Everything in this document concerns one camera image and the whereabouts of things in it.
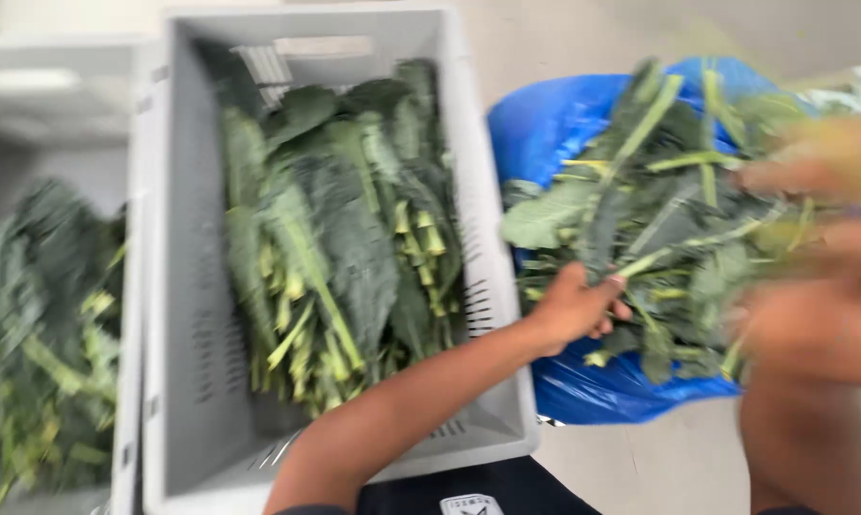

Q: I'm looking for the person's left hand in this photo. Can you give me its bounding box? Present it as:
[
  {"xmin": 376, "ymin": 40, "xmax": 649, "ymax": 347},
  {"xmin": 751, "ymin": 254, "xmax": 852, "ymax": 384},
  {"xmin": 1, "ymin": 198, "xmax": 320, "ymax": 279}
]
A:
[{"xmin": 527, "ymin": 261, "xmax": 633, "ymax": 356}]

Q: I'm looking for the person's right hand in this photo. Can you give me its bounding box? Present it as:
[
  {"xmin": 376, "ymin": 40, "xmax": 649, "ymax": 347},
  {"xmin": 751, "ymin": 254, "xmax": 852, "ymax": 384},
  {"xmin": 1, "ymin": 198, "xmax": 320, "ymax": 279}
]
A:
[{"xmin": 729, "ymin": 154, "xmax": 861, "ymax": 389}]

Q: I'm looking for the kale leaf with pale stem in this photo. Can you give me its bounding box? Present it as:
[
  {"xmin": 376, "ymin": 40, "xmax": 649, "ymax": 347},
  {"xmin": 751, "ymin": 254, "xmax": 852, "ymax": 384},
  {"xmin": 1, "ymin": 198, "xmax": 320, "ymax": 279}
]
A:
[{"xmin": 581, "ymin": 204, "xmax": 792, "ymax": 287}]

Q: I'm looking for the pale plastic sheet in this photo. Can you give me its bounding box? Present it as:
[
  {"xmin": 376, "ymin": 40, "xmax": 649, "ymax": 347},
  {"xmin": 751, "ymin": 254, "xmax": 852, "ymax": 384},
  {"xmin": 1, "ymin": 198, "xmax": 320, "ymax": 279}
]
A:
[{"xmin": 799, "ymin": 64, "xmax": 861, "ymax": 119}]

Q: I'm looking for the heap of kale on bag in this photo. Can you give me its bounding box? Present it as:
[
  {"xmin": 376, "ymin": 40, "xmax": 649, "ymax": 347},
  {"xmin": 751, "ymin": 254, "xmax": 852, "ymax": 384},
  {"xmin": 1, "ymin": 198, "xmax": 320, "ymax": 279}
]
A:
[{"xmin": 501, "ymin": 59, "xmax": 832, "ymax": 386}]

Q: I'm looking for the blue plastic bag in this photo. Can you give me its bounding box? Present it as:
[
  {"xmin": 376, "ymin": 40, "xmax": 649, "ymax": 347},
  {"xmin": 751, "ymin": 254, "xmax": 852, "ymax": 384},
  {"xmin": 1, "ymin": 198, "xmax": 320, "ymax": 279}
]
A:
[{"xmin": 488, "ymin": 56, "xmax": 818, "ymax": 426}]

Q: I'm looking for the person's dark clothing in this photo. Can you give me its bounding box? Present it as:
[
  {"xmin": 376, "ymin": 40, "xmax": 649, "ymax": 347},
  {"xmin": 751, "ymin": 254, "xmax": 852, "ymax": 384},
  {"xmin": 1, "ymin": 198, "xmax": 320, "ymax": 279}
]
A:
[{"xmin": 273, "ymin": 456, "xmax": 603, "ymax": 515}]

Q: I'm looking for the heap of kale in crate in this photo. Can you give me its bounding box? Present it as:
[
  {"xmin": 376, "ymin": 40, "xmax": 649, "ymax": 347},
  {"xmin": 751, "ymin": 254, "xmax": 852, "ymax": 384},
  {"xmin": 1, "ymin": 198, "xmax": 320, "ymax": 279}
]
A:
[{"xmin": 216, "ymin": 59, "xmax": 469, "ymax": 419}]

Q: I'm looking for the large grey plastic crate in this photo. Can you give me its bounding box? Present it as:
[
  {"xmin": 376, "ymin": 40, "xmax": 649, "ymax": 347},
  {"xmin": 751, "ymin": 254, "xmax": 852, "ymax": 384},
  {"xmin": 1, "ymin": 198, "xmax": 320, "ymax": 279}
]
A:
[{"xmin": 110, "ymin": 3, "xmax": 540, "ymax": 515}]

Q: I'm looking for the pile of blurred kale leaves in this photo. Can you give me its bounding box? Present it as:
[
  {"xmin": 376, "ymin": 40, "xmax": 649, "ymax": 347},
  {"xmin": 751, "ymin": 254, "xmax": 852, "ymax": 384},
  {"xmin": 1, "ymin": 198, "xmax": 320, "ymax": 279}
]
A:
[{"xmin": 0, "ymin": 179, "xmax": 128, "ymax": 505}]

